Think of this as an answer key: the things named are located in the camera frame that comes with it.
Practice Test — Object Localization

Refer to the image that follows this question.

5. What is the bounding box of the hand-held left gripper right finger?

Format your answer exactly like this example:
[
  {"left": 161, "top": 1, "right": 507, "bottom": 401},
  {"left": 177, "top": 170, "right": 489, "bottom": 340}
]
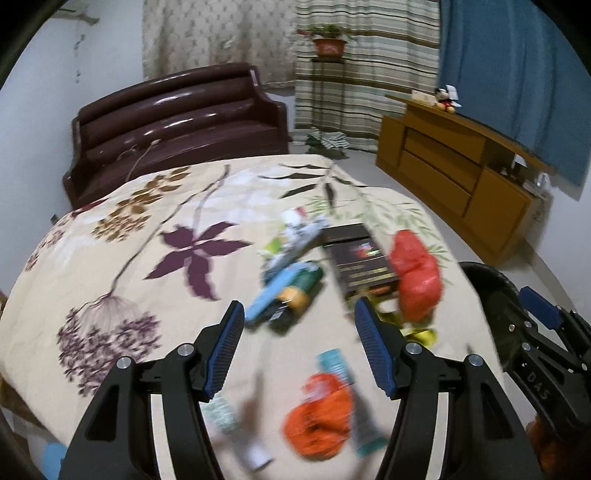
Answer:
[{"left": 353, "top": 296, "right": 541, "bottom": 480}]

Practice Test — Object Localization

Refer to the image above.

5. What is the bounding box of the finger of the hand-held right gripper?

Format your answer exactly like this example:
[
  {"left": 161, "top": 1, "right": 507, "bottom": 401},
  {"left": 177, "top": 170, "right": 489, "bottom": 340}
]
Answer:
[
  {"left": 518, "top": 286, "right": 591, "bottom": 363},
  {"left": 496, "top": 305, "right": 534, "bottom": 370}
]

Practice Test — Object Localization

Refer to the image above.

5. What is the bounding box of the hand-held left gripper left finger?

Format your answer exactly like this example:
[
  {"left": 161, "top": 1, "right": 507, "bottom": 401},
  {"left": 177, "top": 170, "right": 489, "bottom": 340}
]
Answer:
[{"left": 59, "top": 300, "right": 245, "bottom": 480}]

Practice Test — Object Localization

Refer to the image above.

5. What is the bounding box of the light blue packet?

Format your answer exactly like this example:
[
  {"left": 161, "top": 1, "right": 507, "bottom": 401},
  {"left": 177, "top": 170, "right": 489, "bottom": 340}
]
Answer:
[{"left": 245, "top": 265, "right": 301, "bottom": 324}]

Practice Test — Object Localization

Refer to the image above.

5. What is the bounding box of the black printed box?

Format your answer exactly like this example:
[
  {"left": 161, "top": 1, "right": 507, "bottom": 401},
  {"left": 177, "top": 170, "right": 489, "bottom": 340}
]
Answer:
[{"left": 321, "top": 223, "right": 400, "bottom": 296}]

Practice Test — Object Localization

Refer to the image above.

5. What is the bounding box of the orange brown fuzzy cloth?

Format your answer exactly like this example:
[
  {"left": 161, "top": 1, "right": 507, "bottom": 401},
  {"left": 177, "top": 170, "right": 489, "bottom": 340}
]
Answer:
[{"left": 524, "top": 413, "right": 561, "bottom": 462}]

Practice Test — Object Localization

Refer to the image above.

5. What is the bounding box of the yellow wrapper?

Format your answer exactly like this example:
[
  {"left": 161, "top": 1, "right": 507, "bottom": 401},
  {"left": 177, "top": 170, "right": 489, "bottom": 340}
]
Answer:
[{"left": 374, "top": 300, "right": 437, "bottom": 347}]

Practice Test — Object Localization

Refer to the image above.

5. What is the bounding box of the teal packet strip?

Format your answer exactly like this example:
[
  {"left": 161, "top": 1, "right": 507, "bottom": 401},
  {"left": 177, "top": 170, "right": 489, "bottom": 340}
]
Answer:
[{"left": 316, "top": 350, "right": 389, "bottom": 457}]

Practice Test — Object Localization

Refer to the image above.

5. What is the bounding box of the red plastic bag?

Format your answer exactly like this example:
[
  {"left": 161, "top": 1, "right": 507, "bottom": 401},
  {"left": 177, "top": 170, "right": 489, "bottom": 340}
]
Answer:
[{"left": 388, "top": 230, "right": 444, "bottom": 321}]

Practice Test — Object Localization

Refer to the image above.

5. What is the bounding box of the dark green yellow packet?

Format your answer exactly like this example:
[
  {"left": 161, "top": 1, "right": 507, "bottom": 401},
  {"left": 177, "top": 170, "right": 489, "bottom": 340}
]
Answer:
[{"left": 268, "top": 261, "right": 324, "bottom": 335}]

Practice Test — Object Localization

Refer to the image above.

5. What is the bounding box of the orange plastic bag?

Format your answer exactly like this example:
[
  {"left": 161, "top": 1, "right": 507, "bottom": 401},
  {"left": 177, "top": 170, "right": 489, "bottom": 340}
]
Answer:
[{"left": 283, "top": 373, "right": 356, "bottom": 462}]

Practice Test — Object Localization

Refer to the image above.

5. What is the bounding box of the white tube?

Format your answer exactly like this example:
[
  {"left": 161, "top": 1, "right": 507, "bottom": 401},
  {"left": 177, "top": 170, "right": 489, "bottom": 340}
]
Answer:
[{"left": 203, "top": 397, "right": 273, "bottom": 472}]

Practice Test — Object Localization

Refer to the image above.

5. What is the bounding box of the floral blanket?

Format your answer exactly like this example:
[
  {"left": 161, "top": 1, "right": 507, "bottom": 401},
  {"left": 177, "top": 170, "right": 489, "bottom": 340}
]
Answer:
[{"left": 0, "top": 154, "right": 504, "bottom": 480}]

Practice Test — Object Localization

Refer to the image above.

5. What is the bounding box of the small white device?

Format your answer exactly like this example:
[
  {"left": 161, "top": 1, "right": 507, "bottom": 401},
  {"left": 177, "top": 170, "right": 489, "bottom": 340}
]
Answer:
[{"left": 524, "top": 173, "right": 552, "bottom": 199}]

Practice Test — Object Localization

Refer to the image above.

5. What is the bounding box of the white printed rolled wrapper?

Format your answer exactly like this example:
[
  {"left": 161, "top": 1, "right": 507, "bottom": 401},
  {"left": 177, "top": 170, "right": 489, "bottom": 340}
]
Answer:
[{"left": 263, "top": 217, "right": 324, "bottom": 278}]

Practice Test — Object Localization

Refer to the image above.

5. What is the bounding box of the green and white wrapper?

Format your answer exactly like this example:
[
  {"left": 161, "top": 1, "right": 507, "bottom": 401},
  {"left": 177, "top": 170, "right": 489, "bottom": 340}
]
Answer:
[{"left": 256, "top": 210, "right": 308, "bottom": 259}]

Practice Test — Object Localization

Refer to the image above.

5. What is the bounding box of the wooden cabinet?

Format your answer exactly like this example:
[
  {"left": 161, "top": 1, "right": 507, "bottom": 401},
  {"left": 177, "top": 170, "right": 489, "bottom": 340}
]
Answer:
[{"left": 376, "top": 95, "right": 555, "bottom": 266}]

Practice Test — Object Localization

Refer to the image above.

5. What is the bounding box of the light blue round object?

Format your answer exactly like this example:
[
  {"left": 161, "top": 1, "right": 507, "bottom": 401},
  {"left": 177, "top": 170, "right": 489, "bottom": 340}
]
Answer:
[{"left": 41, "top": 443, "right": 68, "bottom": 480}]

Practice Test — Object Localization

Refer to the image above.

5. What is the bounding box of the checked cloth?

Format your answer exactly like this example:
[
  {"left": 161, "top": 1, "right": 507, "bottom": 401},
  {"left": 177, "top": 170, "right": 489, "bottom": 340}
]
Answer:
[{"left": 305, "top": 129, "right": 349, "bottom": 160}]

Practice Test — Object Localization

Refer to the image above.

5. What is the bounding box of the mouse plush toy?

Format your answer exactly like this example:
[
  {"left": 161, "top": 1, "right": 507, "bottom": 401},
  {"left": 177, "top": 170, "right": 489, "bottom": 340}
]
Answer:
[{"left": 433, "top": 85, "right": 460, "bottom": 114}]

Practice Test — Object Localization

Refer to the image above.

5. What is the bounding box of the dark brown leather sofa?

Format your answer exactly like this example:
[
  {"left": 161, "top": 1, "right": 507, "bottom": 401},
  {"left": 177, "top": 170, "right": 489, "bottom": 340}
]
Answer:
[{"left": 62, "top": 62, "right": 291, "bottom": 210}]

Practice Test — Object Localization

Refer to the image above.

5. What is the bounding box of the blue curtain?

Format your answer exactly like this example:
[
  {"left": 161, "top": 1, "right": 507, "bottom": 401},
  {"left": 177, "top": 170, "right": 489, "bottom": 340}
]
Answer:
[{"left": 436, "top": 0, "right": 591, "bottom": 188}]

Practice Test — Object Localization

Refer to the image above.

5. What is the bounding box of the striped curtain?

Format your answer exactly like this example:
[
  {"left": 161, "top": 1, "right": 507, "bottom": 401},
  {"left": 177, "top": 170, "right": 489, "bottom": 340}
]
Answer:
[{"left": 293, "top": 0, "right": 441, "bottom": 153}]

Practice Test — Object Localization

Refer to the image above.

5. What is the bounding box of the potted plant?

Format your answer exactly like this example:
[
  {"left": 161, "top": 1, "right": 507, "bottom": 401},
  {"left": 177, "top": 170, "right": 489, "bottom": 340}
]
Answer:
[{"left": 295, "top": 25, "right": 358, "bottom": 58}]

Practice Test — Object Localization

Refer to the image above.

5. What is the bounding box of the beige patterned curtain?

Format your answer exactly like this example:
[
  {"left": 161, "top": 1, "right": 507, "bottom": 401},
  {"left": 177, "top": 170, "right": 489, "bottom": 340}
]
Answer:
[{"left": 141, "top": 0, "right": 298, "bottom": 88}]

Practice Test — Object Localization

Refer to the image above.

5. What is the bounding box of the thin beige cord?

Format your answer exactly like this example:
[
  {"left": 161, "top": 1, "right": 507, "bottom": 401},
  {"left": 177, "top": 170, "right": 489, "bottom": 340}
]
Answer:
[{"left": 117, "top": 138, "right": 162, "bottom": 181}]

